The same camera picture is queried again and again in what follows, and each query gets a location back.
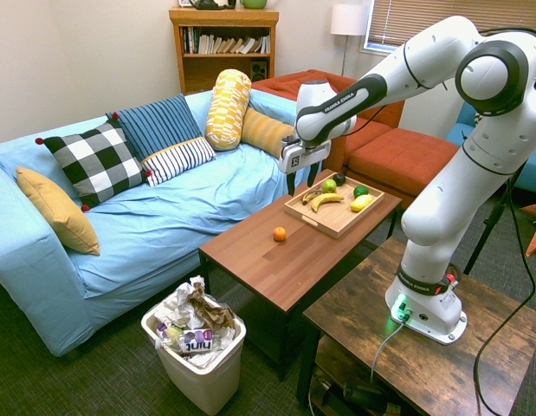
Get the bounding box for crumpled brown paper bag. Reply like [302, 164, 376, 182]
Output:
[187, 281, 236, 332]

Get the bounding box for plain mustard pillow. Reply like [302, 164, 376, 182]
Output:
[15, 166, 101, 257]

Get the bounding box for yellow patterned bolster pillow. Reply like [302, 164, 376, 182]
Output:
[203, 68, 253, 152]

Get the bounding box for crumpled white paper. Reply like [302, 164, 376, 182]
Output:
[154, 275, 208, 330]

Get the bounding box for light wooden tray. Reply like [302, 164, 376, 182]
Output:
[283, 171, 386, 240]

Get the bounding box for grey cable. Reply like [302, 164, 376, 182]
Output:
[370, 317, 408, 385]

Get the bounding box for wooden bookshelf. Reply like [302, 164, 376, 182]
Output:
[168, 6, 281, 95]

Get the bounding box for cream plastic trash bin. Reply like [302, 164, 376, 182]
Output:
[140, 293, 247, 416]

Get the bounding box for light blue sofa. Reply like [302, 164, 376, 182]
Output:
[0, 89, 329, 359]

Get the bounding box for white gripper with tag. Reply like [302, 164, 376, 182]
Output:
[278, 136, 333, 198]

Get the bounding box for yellow banana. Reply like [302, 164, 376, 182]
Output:
[310, 192, 345, 213]

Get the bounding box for hint plastic water bottle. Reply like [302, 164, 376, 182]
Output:
[153, 328, 223, 354]

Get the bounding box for teal sofa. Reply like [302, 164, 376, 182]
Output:
[444, 85, 536, 196]

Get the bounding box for black object on bookshelf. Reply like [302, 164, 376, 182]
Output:
[191, 0, 237, 10]

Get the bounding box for black device under table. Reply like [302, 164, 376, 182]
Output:
[342, 380, 389, 413]

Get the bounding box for mustard striped lumbar pillow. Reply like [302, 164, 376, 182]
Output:
[240, 107, 297, 159]

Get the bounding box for reddish wood coffee table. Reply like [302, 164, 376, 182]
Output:
[197, 168, 404, 382]

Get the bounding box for row of books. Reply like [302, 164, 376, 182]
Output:
[182, 26, 272, 56]

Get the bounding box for blue striped pillow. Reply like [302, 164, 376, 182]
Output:
[105, 93, 204, 163]

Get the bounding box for black white checkered pillow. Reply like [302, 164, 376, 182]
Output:
[35, 112, 153, 213]

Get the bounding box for orange sectional sofa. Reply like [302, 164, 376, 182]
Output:
[251, 68, 462, 210]

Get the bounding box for white shade floor lamp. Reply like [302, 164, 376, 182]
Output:
[330, 3, 371, 79]

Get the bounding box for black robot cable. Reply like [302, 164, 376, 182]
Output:
[472, 26, 536, 416]

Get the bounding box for black camera tripod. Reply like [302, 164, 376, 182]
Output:
[462, 164, 529, 276]

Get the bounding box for white navy striped pillow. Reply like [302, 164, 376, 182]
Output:
[140, 136, 217, 188]

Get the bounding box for rustic brown side table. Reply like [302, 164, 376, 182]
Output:
[295, 236, 536, 416]

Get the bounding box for brown window blinds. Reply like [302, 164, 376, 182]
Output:
[364, 0, 536, 51]

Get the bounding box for yellow lemon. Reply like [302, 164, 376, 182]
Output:
[350, 193, 373, 213]

